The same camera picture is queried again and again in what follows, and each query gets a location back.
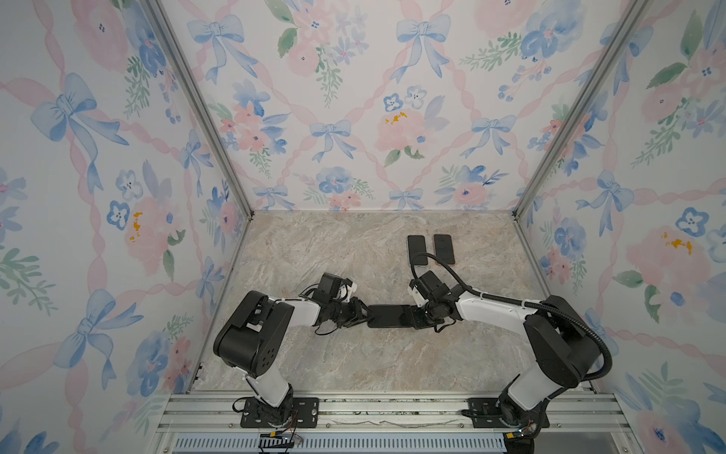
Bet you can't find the phone with pink edge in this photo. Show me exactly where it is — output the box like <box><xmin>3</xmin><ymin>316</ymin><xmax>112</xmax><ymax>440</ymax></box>
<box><xmin>367</xmin><ymin>305</ymin><xmax>414</xmax><ymax>329</ymax></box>

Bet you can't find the blue phone black screen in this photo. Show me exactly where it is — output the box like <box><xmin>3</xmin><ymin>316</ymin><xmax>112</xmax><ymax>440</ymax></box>
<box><xmin>406</xmin><ymin>235</ymin><xmax>428</xmax><ymax>267</ymax></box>

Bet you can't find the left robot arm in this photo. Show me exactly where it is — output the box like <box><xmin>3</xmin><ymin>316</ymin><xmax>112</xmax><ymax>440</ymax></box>
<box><xmin>213</xmin><ymin>287</ymin><xmax>370</xmax><ymax>410</ymax></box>

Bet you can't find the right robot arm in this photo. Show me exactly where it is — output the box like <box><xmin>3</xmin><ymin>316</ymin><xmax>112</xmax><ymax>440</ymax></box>
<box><xmin>408</xmin><ymin>286</ymin><xmax>614</xmax><ymax>429</ymax></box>

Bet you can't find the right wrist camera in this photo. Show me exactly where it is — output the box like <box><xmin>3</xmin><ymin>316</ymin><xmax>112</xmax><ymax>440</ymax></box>
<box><xmin>410</xmin><ymin>271</ymin><xmax>450</xmax><ymax>301</ymax></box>

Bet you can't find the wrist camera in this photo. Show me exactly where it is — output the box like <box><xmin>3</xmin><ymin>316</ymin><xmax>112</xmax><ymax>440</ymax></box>
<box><xmin>410</xmin><ymin>271</ymin><xmax>450</xmax><ymax>301</ymax></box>
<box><xmin>312</xmin><ymin>272</ymin><xmax>357</xmax><ymax>304</ymax></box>

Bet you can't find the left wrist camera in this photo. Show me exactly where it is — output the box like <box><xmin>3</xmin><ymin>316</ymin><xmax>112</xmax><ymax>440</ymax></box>
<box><xmin>312</xmin><ymin>272</ymin><xmax>357</xmax><ymax>304</ymax></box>

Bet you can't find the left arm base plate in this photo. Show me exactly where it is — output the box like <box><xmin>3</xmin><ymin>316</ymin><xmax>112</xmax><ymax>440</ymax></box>
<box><xmin>233</xmin><ymin>397</ymin><xmax>320</xmax><ymax>429</ymax></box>

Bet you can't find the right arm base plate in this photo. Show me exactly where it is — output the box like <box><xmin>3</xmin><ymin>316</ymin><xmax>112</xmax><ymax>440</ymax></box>
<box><xmin>461</xmin><ymin>397</ymin><xmax>550</xmax><ymax>431</ymax></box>

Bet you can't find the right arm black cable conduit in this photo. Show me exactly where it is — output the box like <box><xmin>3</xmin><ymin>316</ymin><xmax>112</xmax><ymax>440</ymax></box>
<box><xmin>409</xmin><ymin>252</ymin><xmax>614</xmax><ymax>382</ymax></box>

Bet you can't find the aluminium rail frame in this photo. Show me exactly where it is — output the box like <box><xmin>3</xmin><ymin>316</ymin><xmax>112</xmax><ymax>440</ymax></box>
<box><xmin>146</xmin><ymin>362</ymin><xmax>642</xmax><ymax>454</ymax></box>

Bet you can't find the right corner aluminium post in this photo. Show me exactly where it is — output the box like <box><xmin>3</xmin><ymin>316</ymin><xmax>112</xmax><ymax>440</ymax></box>
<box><xmin>512</xmin><ymin>0</ymin><xmax>650</xmax><ymax>221</ymax></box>

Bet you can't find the corner aluminium post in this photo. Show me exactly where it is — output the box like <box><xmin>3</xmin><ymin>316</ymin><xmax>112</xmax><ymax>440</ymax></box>
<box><xmin>140</xmin><ymin>0</ymin><xmax>253</xmax><ymax>221</ymax></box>
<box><xmin>512</xmin><ymin>0</ymin><xmax>650</xmax><ymax>221</ymax></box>

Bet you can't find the left corner aluminium post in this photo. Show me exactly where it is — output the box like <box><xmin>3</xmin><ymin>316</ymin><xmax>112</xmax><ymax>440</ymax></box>
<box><xmin>140</xmin><ymin>0</ymin><xmax>253</xmax><ymax>221</ymax></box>

